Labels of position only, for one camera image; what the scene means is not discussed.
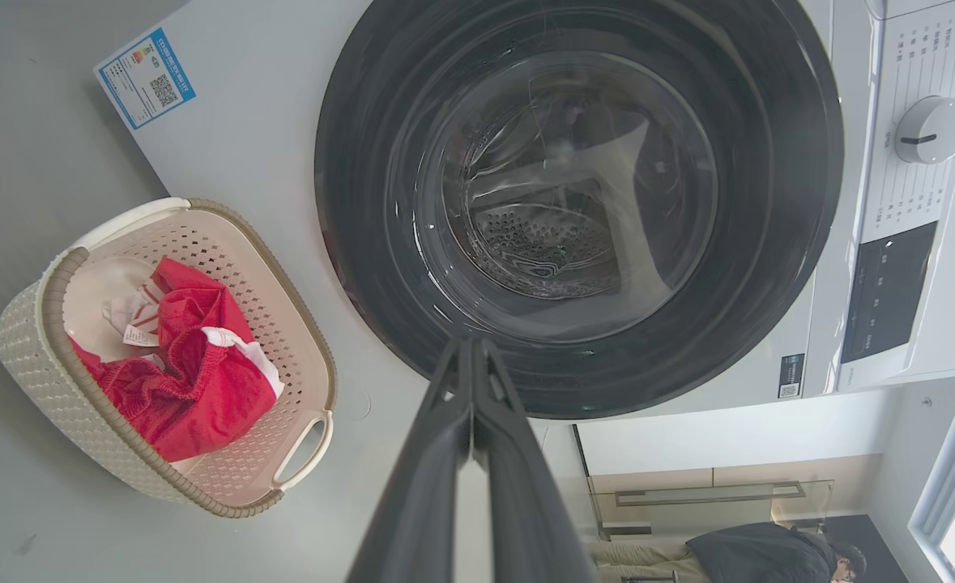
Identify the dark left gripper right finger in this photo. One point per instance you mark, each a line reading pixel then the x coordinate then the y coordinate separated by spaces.
pixel 526 518

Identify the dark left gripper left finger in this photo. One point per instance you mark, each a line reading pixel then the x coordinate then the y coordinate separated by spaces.
pixel 420 502

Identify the red garment white trim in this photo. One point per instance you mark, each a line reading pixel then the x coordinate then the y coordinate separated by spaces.
pixel 202 405

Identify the black round washing machine door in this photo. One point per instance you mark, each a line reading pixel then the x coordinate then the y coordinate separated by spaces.
pixel 364 202

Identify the red garment white striped hem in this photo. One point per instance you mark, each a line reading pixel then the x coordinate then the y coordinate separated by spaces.
pixel 96 300

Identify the cream perforated laundry basket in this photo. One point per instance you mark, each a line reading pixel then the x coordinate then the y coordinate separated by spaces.
pixel 48 380

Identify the white washing machine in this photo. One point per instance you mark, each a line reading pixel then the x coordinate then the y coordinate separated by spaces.
pixel 266 121

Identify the person in black jacket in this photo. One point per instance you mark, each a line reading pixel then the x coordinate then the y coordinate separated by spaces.
pixel 752 555

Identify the small black code sticker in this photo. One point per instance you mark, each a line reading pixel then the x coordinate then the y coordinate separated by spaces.
pixel 791 376

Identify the blue energy label sticker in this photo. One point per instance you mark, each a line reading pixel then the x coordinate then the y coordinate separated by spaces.
pixel 145 77

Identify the white washer dial knob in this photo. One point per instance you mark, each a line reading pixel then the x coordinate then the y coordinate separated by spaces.
pixel 935 129

